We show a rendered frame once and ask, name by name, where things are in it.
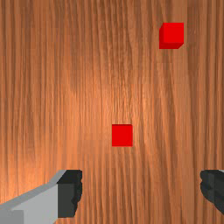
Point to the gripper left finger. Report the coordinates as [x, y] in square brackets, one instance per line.
[43, 201]

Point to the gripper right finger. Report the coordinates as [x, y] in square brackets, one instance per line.
[214, 186]

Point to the red cube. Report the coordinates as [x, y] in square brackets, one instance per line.
[172, 35]
[122, 135]

